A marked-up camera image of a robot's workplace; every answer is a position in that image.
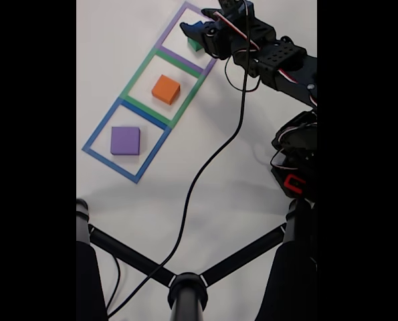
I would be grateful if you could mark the green square frame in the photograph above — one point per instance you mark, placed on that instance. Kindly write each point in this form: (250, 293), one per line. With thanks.
(136, 78)

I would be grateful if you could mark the green cube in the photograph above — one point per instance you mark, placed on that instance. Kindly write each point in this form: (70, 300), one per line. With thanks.
(193, 44)

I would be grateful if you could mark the purple block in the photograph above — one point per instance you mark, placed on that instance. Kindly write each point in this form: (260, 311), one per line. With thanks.
(125, 140)

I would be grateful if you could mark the camera board with blue mount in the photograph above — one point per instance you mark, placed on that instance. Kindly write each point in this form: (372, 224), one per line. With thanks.
(233, 6)

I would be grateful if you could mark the blue square frame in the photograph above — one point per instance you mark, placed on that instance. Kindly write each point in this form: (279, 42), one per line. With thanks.
(145, 115)

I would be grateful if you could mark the black camera tripod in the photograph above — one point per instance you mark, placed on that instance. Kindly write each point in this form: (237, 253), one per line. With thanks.
(187, 294)

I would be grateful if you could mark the purple square frame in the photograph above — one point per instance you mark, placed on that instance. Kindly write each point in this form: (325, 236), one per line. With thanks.
(180, 59)

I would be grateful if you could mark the orange cube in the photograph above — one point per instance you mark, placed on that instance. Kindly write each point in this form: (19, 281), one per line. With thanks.
(165, 88)

